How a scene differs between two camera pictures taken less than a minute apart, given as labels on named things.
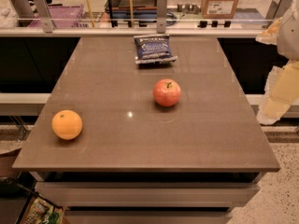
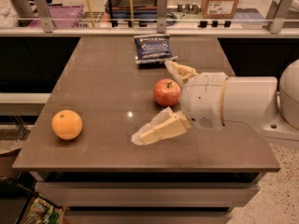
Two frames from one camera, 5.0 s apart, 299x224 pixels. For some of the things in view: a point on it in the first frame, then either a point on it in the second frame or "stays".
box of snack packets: [42, 211] stays
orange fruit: [66, 124] stays
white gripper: [290, 36] → [202, 99]
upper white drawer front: [143, 194] stays
